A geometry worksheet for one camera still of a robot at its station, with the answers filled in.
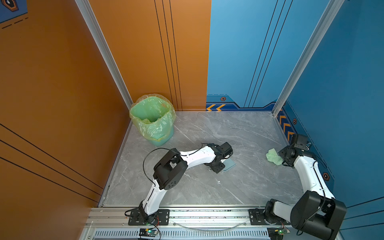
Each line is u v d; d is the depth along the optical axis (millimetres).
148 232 705
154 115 1054
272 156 922
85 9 698
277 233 702
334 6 695
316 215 426
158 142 966
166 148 533
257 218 723
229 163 922
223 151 717
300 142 633
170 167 548
